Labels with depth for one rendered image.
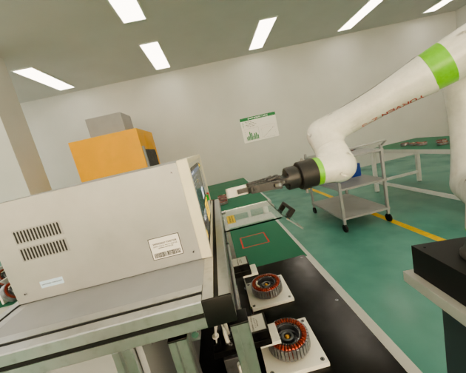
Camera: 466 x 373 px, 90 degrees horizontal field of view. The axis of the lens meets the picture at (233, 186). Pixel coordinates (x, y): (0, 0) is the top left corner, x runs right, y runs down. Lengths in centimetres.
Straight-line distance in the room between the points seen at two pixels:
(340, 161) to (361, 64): 650
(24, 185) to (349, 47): 713
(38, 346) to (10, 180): 411
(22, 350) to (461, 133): 117
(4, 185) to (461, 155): 470
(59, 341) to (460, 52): 100
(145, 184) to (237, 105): 557
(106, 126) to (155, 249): 420
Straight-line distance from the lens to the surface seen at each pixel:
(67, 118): 677
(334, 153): 80
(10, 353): 51
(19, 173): 444
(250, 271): 85
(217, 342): 69
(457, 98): 103
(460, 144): 105
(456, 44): 86
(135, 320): 41
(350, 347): 77
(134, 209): 49
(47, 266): 59
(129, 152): 423
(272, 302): 89
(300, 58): 661
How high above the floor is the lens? 132
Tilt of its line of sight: 10 degrees down
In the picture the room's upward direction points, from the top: 13 degrees counter-clockwise
